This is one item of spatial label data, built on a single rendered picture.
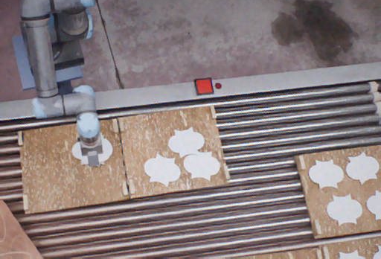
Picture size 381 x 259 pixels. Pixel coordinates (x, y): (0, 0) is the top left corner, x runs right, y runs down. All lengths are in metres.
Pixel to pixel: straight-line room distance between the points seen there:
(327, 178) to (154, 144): 0.72
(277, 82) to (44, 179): 1.10
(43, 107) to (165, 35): 1.75
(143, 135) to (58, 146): 0.36
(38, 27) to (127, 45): 1.69
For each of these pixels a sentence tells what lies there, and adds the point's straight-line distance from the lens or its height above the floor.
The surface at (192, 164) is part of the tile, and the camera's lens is 2.09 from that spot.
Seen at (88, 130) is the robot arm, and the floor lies 1.28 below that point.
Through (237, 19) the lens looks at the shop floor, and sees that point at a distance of 3.58.
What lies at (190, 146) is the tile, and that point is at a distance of 2.11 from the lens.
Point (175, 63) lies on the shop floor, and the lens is 3.34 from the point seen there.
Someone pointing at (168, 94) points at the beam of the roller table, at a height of 0.92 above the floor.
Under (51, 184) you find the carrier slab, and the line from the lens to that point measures 2.07.
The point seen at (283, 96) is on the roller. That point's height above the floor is 0.92.
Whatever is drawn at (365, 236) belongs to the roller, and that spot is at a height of 0.92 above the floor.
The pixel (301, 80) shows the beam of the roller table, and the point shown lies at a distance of 2.39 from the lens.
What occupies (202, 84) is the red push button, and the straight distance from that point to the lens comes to 2.25.
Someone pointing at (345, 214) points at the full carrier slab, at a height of 0.95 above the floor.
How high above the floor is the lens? 2.93
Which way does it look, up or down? 71 degrees down
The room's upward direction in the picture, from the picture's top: 8 degrees clockwise
